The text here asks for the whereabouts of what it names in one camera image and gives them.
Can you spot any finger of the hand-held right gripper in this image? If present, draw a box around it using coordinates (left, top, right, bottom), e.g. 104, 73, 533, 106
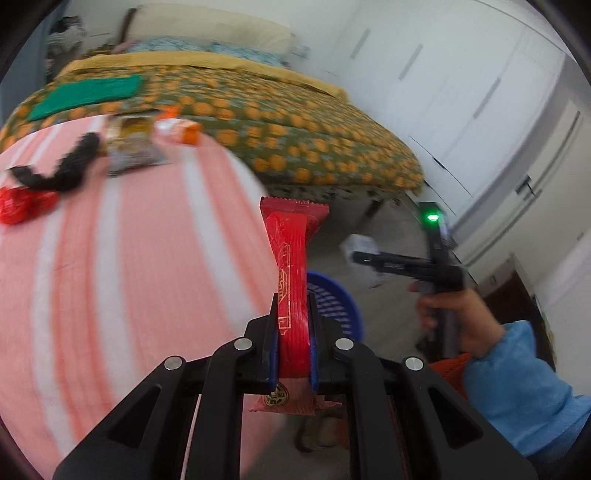
352, 251, 439, 283

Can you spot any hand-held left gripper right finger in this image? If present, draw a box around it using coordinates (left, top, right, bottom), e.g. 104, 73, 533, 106
308, 293, 539, 480

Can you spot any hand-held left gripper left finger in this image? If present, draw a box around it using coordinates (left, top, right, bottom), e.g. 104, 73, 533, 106
53, 291, 280, 480

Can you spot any blue plastic mesh basket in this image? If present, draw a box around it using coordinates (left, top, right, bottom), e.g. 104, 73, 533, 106
305, 271, 365, 344

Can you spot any long red snack wrapper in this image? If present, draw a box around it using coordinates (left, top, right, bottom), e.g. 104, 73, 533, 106
248, 196, 345, 416

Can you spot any orange snack packet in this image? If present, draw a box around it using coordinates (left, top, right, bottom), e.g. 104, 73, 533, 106
154, 106, 202, 146

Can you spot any gold snack bag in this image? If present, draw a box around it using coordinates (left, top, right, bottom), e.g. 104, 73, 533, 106
104, 113, 169, 176

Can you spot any black sock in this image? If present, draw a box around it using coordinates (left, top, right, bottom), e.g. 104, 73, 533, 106
9, 131, 100, 195

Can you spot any small red wrapper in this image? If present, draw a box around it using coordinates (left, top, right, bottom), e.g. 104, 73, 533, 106
0, 187, 58, 225

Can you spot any person's right forearm blue sleeve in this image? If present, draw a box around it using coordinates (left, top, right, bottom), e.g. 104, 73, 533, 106
462, 320, 591, 462

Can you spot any person's right hand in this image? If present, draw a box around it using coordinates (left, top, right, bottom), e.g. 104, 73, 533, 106
409, 281, 504, 358

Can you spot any brown furry slipper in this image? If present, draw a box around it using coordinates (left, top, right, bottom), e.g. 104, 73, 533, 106
295, 406, 352, 453

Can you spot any dark wooden cabinet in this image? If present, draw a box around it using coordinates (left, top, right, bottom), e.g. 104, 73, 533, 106
475, 254, 559, 365

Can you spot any dark floral bedsheet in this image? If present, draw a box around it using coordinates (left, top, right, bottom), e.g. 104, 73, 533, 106
263, 182, 416, 204

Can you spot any white door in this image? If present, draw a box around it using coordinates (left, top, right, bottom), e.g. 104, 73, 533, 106
462, 102, 591, 287

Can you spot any orange striped tablecloth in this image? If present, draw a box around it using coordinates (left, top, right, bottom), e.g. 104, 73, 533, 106
0, 113, 282, 480

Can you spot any white wardrobe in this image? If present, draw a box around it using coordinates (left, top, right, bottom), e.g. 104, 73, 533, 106
295, 0, 568, 227

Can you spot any pumpkin print quilt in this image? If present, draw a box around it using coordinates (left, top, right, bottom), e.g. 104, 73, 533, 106
0, 65, 424, 192

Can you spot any blue floral pillow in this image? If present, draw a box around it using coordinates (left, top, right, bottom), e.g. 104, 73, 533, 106
208, 42, 289, 68
124, 38, 213, 54

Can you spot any yellow textured blanket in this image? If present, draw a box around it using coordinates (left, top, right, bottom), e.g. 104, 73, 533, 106
58, 52, 349, 100

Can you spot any cream headboard cushion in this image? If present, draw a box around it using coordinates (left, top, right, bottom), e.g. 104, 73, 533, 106
127, 4, 296, 56

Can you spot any green folded cloth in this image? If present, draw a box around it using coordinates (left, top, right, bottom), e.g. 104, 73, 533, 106
27, 76, 145, 122

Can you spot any pile of clothes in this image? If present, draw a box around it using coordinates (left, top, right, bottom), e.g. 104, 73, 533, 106
46, 16, 84, 58

